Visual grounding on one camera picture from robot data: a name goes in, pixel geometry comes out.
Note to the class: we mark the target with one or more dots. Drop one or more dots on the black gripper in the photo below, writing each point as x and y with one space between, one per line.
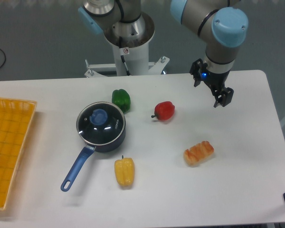
214 76

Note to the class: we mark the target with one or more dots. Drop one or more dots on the glass pot lid blue knob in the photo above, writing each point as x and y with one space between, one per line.
101 123

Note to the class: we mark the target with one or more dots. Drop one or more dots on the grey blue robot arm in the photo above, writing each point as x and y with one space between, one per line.
221 26

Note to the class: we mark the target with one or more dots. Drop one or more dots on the red bell pepper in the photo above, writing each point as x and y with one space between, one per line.
164 111

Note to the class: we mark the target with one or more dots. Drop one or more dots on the salmon sushi piece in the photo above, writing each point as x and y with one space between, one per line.
198 153

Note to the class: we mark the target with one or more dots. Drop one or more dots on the green bell pepper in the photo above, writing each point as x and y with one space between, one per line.
122 99

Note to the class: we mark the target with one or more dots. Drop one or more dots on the dark blue saucepan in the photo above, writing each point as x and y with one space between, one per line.
85 153

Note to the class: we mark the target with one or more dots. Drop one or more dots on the yellow bell pepper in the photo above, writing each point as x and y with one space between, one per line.
124 170

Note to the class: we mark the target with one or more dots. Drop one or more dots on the yellow woven basket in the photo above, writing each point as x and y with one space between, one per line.
16 116

